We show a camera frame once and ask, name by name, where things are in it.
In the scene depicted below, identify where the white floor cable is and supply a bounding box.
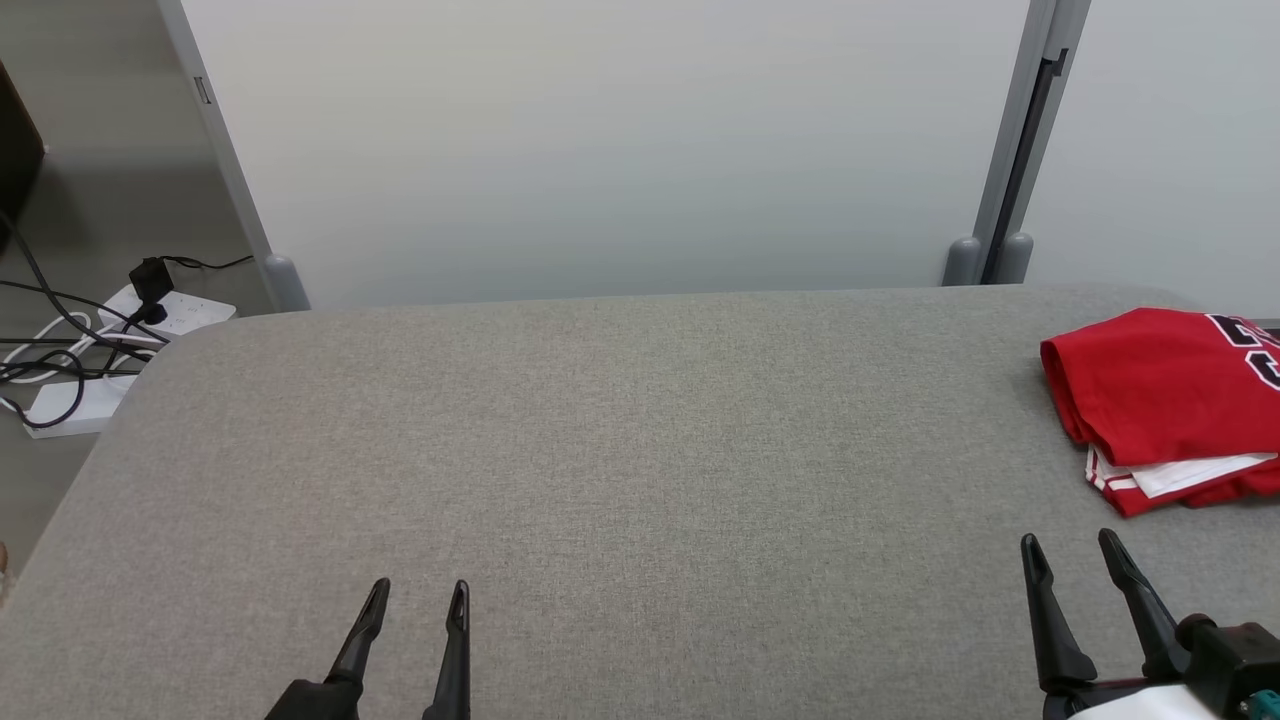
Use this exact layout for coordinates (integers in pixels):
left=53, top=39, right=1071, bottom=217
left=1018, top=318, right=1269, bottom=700
left=0, top=318, right=143, bottom=423

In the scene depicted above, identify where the double grey partition post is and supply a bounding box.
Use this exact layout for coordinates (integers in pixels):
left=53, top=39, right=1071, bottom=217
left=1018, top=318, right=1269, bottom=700
left=942, top=0, right=1092, bottom=289

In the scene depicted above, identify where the black power adapter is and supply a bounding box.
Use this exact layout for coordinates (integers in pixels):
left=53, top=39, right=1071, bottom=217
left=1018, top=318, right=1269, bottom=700
left=127, top=257, right=177, bottom=327

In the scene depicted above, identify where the wide white partition panel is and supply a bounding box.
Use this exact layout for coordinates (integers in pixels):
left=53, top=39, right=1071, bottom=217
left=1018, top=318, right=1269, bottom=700
left=180, top=0, right=1031, bottom=311

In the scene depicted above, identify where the red jersey with white sleeves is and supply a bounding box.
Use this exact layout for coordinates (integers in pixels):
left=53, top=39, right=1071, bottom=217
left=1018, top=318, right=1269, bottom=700
left=1039, top=307, right=1280, bottom=520

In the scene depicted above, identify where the dark brown furniture piece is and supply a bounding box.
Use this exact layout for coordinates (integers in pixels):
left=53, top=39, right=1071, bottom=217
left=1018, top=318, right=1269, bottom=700
left=0, top=60, right=47, bottom=253

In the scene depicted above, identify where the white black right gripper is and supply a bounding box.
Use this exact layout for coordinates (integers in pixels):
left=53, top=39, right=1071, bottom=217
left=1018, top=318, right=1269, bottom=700
left=1019, top=527, right=1237, bottom=720

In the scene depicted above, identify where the single grey partition post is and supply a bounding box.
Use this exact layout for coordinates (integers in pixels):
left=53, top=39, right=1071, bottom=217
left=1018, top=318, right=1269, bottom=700
left=158, top=0, right=312, bottom=314

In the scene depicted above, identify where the narrow white partition panel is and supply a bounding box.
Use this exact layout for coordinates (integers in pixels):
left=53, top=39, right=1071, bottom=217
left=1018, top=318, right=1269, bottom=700
left=1025, top=0, right=1280, bottom=323

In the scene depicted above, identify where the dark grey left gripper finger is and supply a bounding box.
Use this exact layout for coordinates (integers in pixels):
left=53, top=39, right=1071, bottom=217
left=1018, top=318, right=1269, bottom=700
left=265, top=577, right=392, bottom=720
left=421, top=579, right=472, bottom=720

